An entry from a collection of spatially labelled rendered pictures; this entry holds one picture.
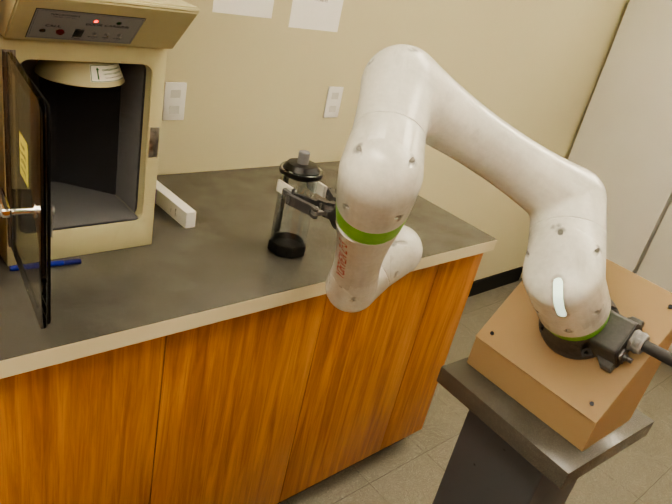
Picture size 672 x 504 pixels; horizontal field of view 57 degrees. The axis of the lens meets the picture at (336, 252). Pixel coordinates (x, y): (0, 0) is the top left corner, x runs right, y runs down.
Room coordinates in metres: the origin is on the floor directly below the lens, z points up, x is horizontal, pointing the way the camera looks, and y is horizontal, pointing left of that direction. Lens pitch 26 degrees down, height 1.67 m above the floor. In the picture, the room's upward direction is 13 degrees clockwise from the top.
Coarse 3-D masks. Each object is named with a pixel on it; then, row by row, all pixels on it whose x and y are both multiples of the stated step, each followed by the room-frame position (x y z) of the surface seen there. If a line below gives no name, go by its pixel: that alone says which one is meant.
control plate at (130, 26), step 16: (48, 16) 1.06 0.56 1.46; (64, 16) 1.08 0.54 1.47; (80, 16) 1.10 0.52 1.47; (96, 16) 1.11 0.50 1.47; (112, 16) 1.13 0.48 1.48; (32, 32) 1.08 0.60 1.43; (48, 32) 1.09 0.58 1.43; (96, 32) 1.15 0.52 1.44; (112, 32) 1.17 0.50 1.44; (128, 32) 1.19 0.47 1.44
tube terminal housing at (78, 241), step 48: (0, 48) 1.08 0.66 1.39; (48, 48) 1.14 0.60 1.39; (96, 48) 1.20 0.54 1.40; (144, 48) 1.27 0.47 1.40; (0, 96) 1.08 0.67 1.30; (0, 144) 1.09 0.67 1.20; (144, 144) 1.31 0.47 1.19; (144, 192) 1.29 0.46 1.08; (0, 240) 1.11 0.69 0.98; (96, 240) 1.21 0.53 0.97; (144, 240) 1.30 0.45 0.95
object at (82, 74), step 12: (48, 60) 1.21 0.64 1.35; (36, 72) 1.21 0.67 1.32; (48, 72) 1.20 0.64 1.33; (60, 72) 1.20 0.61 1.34; (72, 72) 1.20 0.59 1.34; (84, 72) 1.21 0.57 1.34; (96, 72) 1.23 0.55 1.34; (108, 72) 1.25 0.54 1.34; (120, 72) 1.29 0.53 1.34; (72, 84) 1.19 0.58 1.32; (84, 84) 1.20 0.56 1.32; (96, 84) 1.22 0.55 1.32; (108, 84) 1.24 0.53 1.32; (120, 84) 1.27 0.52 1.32
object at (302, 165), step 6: (300, 150) 1.44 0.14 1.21; (306, 150) 1.45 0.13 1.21; (300, 156) 1.43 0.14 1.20; (306, 156) 1.43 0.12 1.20; (288, 162) 1.43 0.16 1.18; (294, 162) 1.43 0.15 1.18; (300, 162) 1.43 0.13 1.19; (306, 162) 1.43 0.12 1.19; (312, 162) 1.46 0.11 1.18; (288, 168) 1.41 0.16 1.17; (294, 168) 1.40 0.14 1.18; (300, 168) 1.40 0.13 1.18; (306, 168) 1.41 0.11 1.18; (312, 168) 1.42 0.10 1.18; (318, 168) 1.45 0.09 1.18; (300, 174) 1.40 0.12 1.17; (306, 174) 1.40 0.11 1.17; (312, 174) 1.41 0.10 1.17
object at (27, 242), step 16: (16, 64) 0.99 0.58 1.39; (16, 80) 0.98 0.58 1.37; (16, 96) 0.99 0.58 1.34; (32, 96) 0.88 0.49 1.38; (16, 112) 0.99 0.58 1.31; (32, 112) 0.88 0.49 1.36; (16, 128) 0.99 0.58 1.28; (32, 128) 0.88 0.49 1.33; (16, 144) 1.00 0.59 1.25; (32, 144) 0.88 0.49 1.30; (16, 160) 1.00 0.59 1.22; (32, 160) 0.88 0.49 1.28; (16, 176) 1.00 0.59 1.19; (32, 176) 0.88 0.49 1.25; (16, 192) 1.01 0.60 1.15; (32, 192) 0.88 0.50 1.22; (16, 224) 1.01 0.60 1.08; (32, 224) 0.89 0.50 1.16; (16, 240) 1.02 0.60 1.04; (32, 240) 0.89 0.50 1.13; (16, 256) 1.02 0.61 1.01; (32, 256) 0.89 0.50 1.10; (32, 272) 0.89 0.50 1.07; (32, 288) 0.89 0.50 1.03; (32, 304) 0.90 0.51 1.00
